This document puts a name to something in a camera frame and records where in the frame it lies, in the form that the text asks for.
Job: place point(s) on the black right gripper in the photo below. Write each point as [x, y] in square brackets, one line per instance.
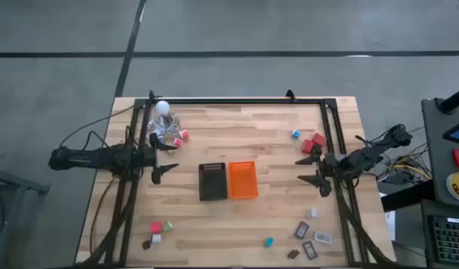
[334, 165]

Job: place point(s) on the black frame clamp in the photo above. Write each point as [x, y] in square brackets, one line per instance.
[290, 94]
[151, 94]

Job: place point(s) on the backlit keyboard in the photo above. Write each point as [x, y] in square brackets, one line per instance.
[452, 239]

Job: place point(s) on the orange slotted plastic basket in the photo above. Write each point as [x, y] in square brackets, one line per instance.
[243, 181]

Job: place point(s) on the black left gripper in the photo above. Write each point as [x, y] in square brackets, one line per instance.
[147, 160]

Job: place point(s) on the small white cube charger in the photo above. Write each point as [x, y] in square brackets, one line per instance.
[312, 213]

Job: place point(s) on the dark framed card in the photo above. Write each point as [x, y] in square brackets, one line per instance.
[310, 250]
[301, 230]

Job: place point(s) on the white light bulb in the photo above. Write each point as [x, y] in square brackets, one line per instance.
[162, 107]

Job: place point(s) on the small pink-red charger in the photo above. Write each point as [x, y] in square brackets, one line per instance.
[184, 135]
[178, 142]

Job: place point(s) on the grey control console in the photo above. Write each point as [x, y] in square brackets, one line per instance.
[437, 149]

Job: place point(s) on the grey framed chip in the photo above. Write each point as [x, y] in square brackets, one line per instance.
[323, 237]

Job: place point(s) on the small dark brown adapter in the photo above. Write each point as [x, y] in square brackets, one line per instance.
[293, 254]

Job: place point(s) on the large red charger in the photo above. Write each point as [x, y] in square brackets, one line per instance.
[307, 146]
[319, 139]

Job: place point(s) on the red console button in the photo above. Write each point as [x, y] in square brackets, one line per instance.
[458, 157]

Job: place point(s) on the small blue white charger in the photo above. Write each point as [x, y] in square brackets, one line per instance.
[296, 133]

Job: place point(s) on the grey keyboard desk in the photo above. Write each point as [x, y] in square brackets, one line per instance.
[424, 239]

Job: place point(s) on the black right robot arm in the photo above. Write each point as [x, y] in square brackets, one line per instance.
[368, 155]

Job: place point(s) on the red cube charger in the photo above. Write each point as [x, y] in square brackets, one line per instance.
[156, 227]

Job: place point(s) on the small teal charger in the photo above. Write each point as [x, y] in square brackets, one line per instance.
[269, 242]

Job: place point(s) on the black console crossbar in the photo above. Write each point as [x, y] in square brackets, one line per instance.
[407, 196]

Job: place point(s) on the small green charger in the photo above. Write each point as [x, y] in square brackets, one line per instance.
[168, 225]

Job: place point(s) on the black metal table frame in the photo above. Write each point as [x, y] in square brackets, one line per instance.
[233, 101]

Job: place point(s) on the small dark brown charger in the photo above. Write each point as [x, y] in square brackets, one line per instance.
[146, 245]

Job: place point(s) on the grey metal cart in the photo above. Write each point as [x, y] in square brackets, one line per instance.
[16, 185]

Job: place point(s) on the black console pole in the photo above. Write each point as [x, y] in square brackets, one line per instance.
[455, 100]

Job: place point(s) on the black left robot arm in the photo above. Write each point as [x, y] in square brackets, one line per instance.
[87, 158]

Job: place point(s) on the white box on floor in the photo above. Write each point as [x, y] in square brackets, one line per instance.
[390, 226]

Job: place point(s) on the black slotted plastic basket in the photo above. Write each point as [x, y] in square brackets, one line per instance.
[213, 183]

